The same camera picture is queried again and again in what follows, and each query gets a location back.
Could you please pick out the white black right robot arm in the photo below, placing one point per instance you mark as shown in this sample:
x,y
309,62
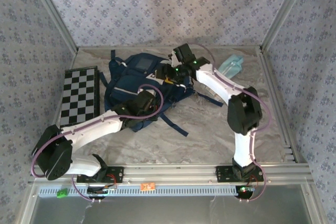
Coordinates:
x,y
215,82

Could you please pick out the small controller board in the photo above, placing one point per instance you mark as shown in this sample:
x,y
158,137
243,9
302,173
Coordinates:
x,y
245,189
101,189

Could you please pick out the metal sheet panel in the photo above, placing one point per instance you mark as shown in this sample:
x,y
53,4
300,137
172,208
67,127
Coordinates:
x,y
168,211

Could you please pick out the folding chessboard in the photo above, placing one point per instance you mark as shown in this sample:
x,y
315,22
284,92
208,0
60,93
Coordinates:
x,y
78,93

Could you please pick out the navy blue backpack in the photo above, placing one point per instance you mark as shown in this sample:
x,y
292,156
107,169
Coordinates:
x,y
126,82

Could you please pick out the aluminium front rail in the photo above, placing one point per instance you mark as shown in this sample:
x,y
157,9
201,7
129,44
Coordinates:
x,y
170,172

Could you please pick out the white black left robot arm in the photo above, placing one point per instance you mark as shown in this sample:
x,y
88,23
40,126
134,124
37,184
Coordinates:
x,y
94,129

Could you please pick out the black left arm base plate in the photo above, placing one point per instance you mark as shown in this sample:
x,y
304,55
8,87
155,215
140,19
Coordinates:
x,y
118,174

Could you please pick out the aluminium corner post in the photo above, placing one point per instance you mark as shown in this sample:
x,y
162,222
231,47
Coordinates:
x,y
284,11
52,11

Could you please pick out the orange tag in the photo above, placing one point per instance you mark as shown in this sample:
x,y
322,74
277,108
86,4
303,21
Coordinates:
x,y
147,186

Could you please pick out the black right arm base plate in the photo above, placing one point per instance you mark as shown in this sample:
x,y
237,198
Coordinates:
x,y
223,174

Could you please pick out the light blue pencil case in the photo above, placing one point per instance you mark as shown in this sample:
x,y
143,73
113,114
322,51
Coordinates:
x,y
231,65

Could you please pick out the aluminium side rail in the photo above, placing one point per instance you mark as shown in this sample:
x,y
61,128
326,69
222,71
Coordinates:
x,y
278,103
65,77

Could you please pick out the green connector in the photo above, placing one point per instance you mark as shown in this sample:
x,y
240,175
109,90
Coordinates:
x,y
62,193

